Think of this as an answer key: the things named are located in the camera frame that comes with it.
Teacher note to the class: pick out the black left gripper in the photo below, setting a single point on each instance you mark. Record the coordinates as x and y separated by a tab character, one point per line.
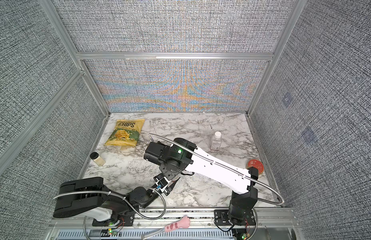
169	188

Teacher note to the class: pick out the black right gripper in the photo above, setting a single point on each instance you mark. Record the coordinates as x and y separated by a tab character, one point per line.
148	151

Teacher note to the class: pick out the clear bottle purple label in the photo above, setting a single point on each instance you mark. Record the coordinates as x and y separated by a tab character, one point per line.
215	143

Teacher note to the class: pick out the white bottle cap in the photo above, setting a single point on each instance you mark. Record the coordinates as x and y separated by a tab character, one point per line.
217	135

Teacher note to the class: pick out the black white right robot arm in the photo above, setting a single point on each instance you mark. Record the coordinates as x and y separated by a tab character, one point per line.
184	156

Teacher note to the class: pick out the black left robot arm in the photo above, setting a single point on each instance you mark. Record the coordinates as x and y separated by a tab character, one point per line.
93	198

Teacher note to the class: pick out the pink cat paw stick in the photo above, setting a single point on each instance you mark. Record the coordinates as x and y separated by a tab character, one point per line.
183	223

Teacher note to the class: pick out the yellow green chips bag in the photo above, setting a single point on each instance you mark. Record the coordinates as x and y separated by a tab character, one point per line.
126	133

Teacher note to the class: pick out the small jar black lid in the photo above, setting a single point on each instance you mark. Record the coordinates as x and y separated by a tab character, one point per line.
97	159

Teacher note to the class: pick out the round gold tin red lid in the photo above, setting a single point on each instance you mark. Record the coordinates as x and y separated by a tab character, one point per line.
257	164

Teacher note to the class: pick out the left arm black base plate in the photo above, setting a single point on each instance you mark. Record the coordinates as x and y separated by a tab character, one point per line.
113	222

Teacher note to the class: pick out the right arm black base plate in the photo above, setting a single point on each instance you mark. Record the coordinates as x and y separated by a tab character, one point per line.
223	220

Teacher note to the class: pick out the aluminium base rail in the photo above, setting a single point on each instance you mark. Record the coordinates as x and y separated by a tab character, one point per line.
271	224

